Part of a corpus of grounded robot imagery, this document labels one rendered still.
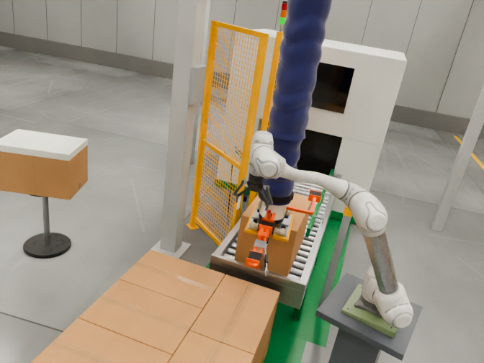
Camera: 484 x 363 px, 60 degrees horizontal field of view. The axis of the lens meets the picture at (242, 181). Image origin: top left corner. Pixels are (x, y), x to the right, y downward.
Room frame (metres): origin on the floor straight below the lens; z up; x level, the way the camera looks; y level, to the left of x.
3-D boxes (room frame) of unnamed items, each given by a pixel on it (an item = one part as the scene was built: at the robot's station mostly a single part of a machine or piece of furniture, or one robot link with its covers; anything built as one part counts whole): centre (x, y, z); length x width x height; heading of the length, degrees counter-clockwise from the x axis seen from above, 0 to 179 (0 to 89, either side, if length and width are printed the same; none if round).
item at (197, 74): (3.39, 0.48, 1.62); 0.20 x 0.05 x 0.30; 165
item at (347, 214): (2.86, -0.84, 0.50); 0.07 x 0.07 x 1.00; 75
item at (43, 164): (3.15, 1.67, 0.82); 0.60 x 0.40 x 0.40; 92
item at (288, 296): (2.43, -0.20, 0.48); 0.70 x 0.03 x 0.15; 75
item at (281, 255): (2.78, -0.31, 0.75); 0.60 x 0.40 x 0.40; 164
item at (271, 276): (2.44, -0.20, 0.58); 0.70 x 0.03 x 0.06; 75
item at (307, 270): (3.48, -0.83, 0.50); 2.31 x 0.05 x 0.19; 165
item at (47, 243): (3.15, 1.67, 0.31); 0.40 x 0.40 x 0.62
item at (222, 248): (3.65, -0.19, 0.50); 2.31 x 0.05 x 0.19; 165
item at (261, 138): (1.84, -0.07, 1.69); 0.13 x 0.11 x 0.16; 9
